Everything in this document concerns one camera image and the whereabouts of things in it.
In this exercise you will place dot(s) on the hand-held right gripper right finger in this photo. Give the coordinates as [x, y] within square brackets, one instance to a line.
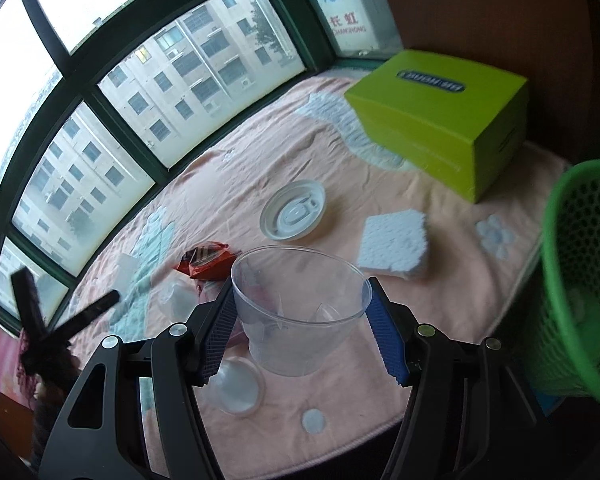
[387, 335]

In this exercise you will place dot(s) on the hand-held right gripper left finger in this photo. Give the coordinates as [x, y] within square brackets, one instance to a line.
[214, 332]

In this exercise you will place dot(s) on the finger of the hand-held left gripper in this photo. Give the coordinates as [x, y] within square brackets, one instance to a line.
[87, 312]
[27, 300]

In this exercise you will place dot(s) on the red snack wrapper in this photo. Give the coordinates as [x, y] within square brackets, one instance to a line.
[205, 260]

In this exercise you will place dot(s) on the clear plastic cup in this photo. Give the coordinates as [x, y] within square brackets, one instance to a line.
[300, 340]

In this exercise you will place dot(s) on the white foam block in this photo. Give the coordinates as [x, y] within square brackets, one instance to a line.
[392, 245]

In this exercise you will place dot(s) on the green mesh plastic basket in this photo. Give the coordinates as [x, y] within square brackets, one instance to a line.
[575, 260]

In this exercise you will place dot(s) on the pink floral cloth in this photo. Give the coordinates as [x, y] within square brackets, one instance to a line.
[0, 360]

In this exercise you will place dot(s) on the crumpled clear plastic piece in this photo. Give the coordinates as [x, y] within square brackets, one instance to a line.
[177, 300]

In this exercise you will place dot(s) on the small white object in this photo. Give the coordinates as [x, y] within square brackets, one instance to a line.
[125, 270]

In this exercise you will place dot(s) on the clear round lid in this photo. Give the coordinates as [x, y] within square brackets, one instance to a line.
[237, 387]

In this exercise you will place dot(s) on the pink flowered blanket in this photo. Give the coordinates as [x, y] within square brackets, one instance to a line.
[260, 150]

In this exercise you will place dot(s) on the green cardboard box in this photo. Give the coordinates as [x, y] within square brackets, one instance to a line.
[420, 110]

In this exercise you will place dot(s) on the apartment building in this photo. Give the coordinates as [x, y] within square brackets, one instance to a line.
[180, 70]

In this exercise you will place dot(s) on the white box with blue figure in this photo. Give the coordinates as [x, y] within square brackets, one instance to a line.
[352, 10]

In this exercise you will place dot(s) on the brown wooden board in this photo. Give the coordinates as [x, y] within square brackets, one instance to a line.
[480, 5]

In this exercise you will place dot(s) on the dark green window frame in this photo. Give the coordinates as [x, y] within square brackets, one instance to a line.
[82, 87]

